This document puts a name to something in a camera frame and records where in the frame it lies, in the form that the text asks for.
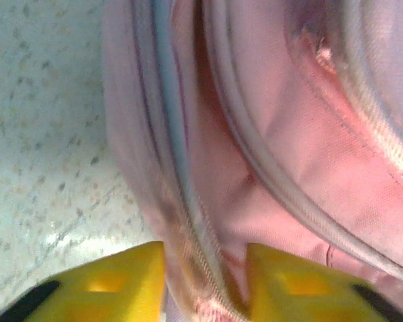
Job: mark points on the pink student backpack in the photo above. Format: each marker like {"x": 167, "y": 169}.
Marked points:
{"x": 289, "y": 167}

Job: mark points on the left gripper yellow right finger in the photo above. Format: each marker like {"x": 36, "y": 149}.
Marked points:
{"x": 305, "y": 295}

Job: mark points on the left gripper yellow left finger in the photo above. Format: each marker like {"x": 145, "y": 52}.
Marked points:
{"x": 121, "y": 295}

